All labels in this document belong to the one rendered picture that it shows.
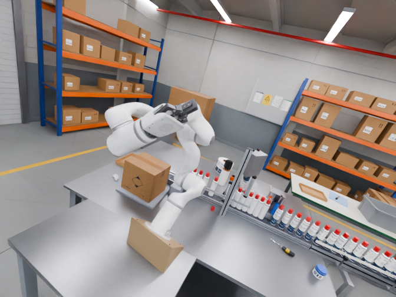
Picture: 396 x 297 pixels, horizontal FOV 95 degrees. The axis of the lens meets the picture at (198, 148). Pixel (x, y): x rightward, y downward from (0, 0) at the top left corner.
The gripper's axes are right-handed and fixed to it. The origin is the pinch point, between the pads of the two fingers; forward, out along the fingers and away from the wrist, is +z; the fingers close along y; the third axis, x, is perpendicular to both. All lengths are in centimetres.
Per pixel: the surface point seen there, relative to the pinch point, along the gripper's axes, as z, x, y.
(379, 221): 94, -71, -285
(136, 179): -89, 13, -65
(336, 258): 26, -78, -162
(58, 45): -236, 291, -59
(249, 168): -6, 1, -99
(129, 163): -88, 25, -59
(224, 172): -40, 14, -141
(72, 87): -287, 268, -111
